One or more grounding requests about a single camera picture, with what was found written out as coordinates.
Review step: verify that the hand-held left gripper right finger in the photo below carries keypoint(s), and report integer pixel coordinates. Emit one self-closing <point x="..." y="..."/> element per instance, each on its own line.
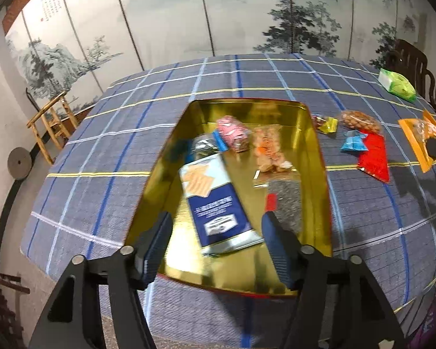
<point x="276" y="251"/>

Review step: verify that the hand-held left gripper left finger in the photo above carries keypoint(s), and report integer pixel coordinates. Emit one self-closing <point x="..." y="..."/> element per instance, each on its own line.
<point x="156" y="247"/>

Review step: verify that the orange snack packet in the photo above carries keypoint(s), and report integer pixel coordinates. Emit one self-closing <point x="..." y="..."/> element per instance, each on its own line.
<point x="418" y="132"/>

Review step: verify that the gold metal tray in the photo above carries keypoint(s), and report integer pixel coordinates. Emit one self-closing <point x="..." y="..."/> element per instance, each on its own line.
<point x="239" y="272"/>

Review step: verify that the grey sesame bar packet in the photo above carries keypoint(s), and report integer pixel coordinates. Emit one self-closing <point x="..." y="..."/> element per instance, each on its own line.
<point x="287" y="200"/>

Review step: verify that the red snack packet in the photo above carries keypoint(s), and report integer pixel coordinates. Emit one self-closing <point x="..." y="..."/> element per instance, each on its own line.
<point x="376" y="158"/>

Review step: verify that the blue and white cracker packet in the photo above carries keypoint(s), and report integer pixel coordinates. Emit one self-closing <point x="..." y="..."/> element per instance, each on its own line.
<point x="218" y="207"/>

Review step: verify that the clear peanut packet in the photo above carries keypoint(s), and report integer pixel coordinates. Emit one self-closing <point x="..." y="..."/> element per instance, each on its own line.
<point x="359" y="121"/>

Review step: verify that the small blue snack packet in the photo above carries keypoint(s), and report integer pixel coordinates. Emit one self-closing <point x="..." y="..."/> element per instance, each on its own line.
<point x="354" y="144"/>

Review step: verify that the clear packet of orange snacks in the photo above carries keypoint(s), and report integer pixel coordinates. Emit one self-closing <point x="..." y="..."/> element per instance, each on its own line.
<point x="270" y="149"/>

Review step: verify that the blue and silver candy packet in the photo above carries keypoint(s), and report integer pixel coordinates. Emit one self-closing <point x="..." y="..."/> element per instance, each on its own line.
<point x="203" y="145"/>

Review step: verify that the small yellow-green snack packet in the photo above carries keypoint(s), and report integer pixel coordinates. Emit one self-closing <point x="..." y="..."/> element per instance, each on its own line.
<point x="327" y="125"/>

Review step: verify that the pink patterned snack packet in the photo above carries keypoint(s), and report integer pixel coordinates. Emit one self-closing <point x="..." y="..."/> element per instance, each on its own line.
<point x="232" y="132"/>

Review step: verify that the blue plaid tablecloth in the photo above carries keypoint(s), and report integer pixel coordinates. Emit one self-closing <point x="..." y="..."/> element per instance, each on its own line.
<point x="112" y="196"/>

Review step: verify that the green snack bag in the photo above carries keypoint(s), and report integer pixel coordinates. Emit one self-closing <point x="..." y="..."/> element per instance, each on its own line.
<point x="399" y="85"/>

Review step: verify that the round stone millstone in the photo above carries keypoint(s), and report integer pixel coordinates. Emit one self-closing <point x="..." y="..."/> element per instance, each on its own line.
<point x="20" y="160"/>

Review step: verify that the dark wooden furniture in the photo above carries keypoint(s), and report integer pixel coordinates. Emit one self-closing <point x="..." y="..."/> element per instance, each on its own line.
<point x="0" y="298"/>

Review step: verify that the purple patterned clothing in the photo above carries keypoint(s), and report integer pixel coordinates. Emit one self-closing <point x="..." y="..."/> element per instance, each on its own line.
<point x="428" y="320"/>

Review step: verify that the bamboo chair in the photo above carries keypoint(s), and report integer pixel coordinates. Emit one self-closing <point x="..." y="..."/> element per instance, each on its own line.
<point x="46" y="109"/>

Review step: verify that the black metal rod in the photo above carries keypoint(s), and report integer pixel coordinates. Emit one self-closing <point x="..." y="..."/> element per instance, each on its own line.
<point x="32" y="100"/>

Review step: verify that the landscape painted folding screen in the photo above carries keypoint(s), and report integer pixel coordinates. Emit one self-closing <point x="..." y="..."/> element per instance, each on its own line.
<point x="174" y="18"/>

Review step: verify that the brown lattice trim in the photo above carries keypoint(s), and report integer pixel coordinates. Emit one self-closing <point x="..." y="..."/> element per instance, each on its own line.
<point x="11" y="20"/>

